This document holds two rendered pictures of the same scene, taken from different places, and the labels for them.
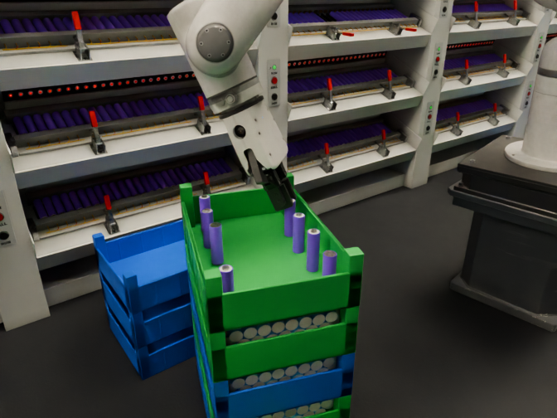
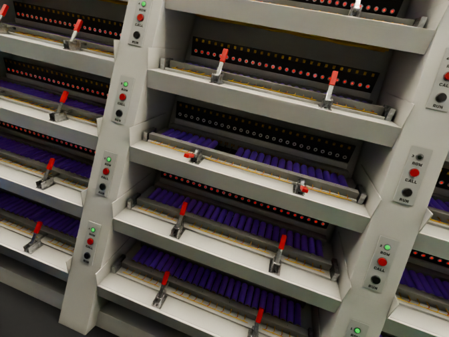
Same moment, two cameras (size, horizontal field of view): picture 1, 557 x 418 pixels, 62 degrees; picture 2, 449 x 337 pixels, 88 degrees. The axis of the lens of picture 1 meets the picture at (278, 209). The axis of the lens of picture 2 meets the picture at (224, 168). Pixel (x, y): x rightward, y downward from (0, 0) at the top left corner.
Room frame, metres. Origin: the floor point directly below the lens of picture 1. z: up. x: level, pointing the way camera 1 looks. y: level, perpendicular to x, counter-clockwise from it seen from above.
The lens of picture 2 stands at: (1.07, -0.65, 0.63)
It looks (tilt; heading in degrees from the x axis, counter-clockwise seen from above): 6 degrees down; 46
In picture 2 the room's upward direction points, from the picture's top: 15 degrees clockwise
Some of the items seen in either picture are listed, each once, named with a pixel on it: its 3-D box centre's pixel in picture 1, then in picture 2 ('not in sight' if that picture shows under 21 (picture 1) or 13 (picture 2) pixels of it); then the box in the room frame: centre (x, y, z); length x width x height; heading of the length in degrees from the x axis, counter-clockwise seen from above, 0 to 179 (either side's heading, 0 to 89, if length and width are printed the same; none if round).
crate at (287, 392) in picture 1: (259, 322); not in sight; (0.62, 0.03, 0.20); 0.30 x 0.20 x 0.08; 16
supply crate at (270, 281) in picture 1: (258, 237); not in sight; (0.62, 0.03, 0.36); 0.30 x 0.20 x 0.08; 16
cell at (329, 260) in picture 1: (328, 274); not in sight; (0.52, -0.07, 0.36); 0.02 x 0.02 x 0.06
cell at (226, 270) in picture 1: (226, 289); not in sight; (0.49, 0.07, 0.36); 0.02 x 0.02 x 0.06
